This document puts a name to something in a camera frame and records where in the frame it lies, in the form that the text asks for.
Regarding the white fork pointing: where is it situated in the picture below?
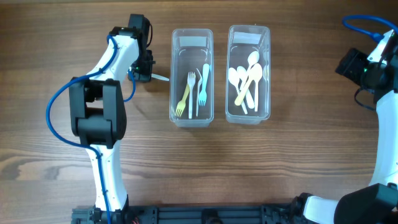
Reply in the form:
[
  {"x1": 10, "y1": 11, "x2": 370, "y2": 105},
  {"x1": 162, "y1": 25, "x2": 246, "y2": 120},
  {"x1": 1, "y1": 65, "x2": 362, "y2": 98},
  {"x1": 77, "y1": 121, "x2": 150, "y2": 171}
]
[{"x1": 151, "y1": 73, "x2": 169, "y2": 82}]

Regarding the white fork long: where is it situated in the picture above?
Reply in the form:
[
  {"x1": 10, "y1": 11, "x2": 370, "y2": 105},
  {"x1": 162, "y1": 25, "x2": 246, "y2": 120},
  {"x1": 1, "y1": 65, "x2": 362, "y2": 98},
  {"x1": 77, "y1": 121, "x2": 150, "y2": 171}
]
[{"x1": 187, "y1": 72, "x2": 196, "y2": 119}]

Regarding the cream yellow fork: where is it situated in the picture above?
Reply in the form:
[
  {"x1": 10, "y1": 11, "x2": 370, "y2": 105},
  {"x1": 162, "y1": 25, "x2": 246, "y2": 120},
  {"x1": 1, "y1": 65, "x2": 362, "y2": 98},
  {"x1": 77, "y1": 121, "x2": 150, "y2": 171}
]
[{"x1": 175, "y1": 85, "x2": 190, "y2": 118}]

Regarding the pale blue fork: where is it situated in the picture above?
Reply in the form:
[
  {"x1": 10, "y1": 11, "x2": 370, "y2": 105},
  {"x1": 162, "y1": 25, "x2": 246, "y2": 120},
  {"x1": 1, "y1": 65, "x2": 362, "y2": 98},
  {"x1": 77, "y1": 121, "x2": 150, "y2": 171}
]
[{"x1": 199, "y1": 63, "x2": 210, "y2": 106}]

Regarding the white spoon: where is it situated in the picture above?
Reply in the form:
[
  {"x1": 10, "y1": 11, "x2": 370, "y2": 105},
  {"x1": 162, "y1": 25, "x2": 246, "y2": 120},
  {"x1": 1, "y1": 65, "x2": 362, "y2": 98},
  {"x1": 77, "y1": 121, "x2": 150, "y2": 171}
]
[
  {"x1": 251, "y1": 63, "x2": 262, "y2": 112},
  {"x1": 246, "y1": 51, "x2": 259, "y2": 75},
  {"x1": 228, "y1": 67, "x2": 248, "y2": 115},
  {"x1": 237, "y1": 66, "x2": 254, "y2": 109}
]

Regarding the yellow spoon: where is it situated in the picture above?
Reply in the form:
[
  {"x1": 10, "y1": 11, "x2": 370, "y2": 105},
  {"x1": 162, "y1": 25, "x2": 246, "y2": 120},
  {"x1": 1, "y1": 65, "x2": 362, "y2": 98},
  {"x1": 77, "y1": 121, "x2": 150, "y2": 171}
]
[{"x1": 234, "y1": 64, "x2": 258, "y2": 106}]

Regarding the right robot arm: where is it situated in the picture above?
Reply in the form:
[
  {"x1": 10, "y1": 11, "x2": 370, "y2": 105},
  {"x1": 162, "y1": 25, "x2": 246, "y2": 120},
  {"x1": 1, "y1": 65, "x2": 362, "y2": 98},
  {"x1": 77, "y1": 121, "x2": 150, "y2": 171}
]
[{"x1": 301, "y1": 48, "x2": 397, "y2": 223}]

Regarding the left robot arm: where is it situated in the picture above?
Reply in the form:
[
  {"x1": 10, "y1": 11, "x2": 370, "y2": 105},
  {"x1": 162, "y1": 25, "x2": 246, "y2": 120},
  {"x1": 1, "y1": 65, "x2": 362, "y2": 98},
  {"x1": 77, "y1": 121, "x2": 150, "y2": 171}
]
[{"x1": 69, "y1": 14, "x2": 155, "y2": 223}]

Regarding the left clear plastic container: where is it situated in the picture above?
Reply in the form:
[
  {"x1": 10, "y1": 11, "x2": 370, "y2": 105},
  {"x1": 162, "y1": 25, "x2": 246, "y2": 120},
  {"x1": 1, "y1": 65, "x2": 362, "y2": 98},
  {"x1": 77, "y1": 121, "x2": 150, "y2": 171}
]
[{"x1": 169, "y1": 29, "x2": 214, "y2": 128}]

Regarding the clear plastic container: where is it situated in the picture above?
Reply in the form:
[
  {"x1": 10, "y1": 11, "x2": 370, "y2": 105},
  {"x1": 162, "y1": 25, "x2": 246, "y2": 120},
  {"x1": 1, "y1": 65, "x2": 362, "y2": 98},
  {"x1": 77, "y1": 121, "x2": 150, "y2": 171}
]
[
  {"x1": 225, "y1": 25, "x2": 271, "y2": 124},
  {"x1": 169, "y1": 29, "x2": 214, "y2": 128}
]

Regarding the right clear plastic container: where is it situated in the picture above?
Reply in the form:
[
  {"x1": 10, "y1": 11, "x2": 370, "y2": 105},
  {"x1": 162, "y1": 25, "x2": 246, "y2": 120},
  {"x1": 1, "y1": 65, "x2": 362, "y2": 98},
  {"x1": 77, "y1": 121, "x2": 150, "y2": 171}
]
[{"x1": 225, "y1": 25, "x2": 271, "y2": 124}]

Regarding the left blue cable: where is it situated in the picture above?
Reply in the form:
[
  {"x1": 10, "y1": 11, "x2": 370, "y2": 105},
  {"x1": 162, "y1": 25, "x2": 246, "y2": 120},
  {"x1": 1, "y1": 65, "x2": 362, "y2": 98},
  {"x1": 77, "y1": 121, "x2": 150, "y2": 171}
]
[{"x1": 45, "y1": 34, "x2": 137, "y2": 224}]

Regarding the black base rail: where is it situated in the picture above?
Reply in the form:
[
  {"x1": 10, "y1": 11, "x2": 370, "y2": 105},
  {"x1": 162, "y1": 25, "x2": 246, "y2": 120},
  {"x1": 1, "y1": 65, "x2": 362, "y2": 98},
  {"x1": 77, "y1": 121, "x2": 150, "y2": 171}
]
[{"x1": 71, "y1": 203, "x2": 299, "y2": 224}]

